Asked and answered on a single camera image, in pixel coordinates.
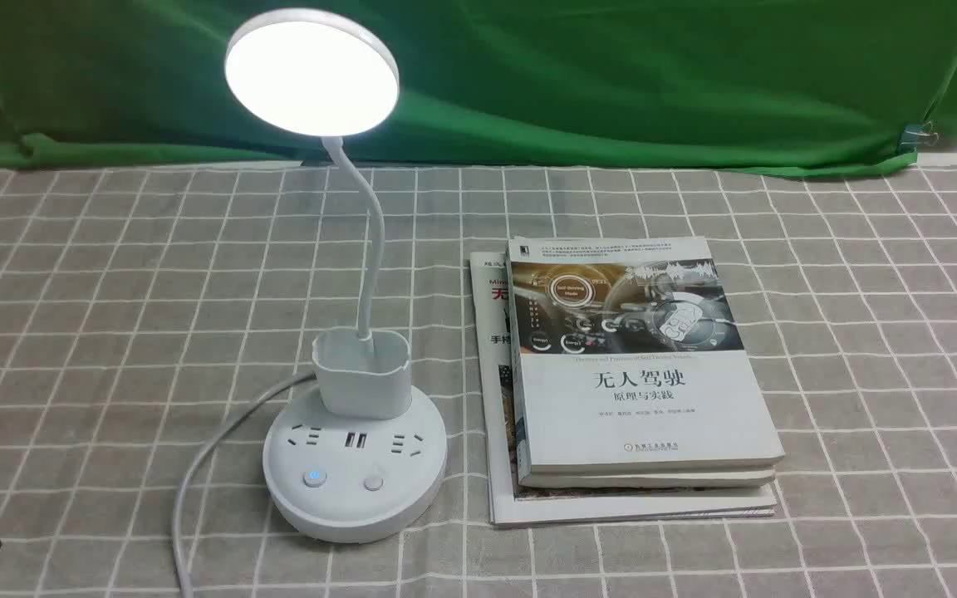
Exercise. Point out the white desk lamp with sockets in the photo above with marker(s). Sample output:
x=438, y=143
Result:
x=363, y=454

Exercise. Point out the grey checked tablecloth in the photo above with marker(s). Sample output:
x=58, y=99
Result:
x=140, y=308

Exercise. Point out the large bottom book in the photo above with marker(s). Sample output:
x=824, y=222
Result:
x=513, y=506

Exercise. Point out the white top book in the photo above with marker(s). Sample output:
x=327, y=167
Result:
x=610, y=296

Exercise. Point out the green backdrop cloth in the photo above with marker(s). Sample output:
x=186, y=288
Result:
x=800, y=89

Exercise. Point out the blue binder clip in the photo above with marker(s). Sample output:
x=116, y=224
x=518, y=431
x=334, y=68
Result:
x=916, y=137

